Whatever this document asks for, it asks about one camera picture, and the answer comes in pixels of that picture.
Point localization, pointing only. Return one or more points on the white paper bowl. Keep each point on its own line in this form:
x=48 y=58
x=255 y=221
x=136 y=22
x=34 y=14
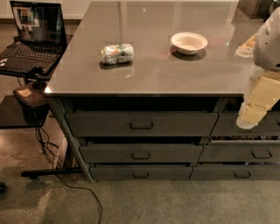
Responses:
x=188 y=43

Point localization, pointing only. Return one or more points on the black laptop stand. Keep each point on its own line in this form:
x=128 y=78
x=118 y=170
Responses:
x=26 y=108

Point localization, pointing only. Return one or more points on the wrapped food package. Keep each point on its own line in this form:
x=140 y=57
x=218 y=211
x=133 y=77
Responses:
x=117 y=54

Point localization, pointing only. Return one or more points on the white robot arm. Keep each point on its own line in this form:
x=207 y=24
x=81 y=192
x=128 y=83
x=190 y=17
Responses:
x=266 y=45

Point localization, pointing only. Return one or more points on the grey counter cabinet frame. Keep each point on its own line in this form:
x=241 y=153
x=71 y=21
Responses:
x=62 y=106

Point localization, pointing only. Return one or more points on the black laptop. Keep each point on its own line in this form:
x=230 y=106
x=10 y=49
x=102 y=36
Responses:
x=42 y=38

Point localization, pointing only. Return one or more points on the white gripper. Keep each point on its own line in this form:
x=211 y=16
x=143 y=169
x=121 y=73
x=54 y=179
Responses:
x=268 y=48

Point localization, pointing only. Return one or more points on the grey drawer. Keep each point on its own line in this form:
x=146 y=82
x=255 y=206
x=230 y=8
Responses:
x=140 y=124
x=140 y=152
x=241 y=151
x=236 y=172
x=141 y=172
x=226 y=126

